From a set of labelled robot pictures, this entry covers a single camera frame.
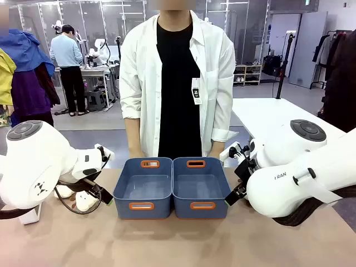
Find black clothes rack with coats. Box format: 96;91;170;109
309;29;354;90

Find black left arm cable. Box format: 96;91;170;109
0;182;103;220

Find purple garment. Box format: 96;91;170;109
10;62;61;126

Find black bag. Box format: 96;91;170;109
262;55;284;78

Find person in light blue shirt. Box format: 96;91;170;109
49;24;90;117

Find wooden shoe rack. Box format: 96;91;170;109
233;64;263;87

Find person in white coat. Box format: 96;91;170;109
118;9;240;160

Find blue garment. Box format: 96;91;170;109
0;28;56;77

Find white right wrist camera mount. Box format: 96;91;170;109
219;141;250;162

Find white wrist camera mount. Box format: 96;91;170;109
94;143;115;163
219;141;250;162

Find dark hanging garment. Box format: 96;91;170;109
322;27;356;134

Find blue basket orange handles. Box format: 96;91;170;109
113;157;174;220
172;157;232;220

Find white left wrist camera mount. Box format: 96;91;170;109
94;143;115;163

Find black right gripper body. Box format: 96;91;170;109
234;157;253;193

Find white background workbench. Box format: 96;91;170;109
54;64;121;112

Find black tripod stand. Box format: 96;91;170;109
275;32;296;100

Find yellow garment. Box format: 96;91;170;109
0;47;17;106

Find person's right forearm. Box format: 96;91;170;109
124;117;143;152

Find white table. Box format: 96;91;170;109
231;97;347;140

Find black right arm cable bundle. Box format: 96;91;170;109
273;188;356;228

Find white name badge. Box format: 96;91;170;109
191;77;203;106

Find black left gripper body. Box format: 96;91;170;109
57;177;101;196

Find white plush toy brown spots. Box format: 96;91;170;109
72;191;96;212

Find grey plastic stool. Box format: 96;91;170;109
85;90;106;111

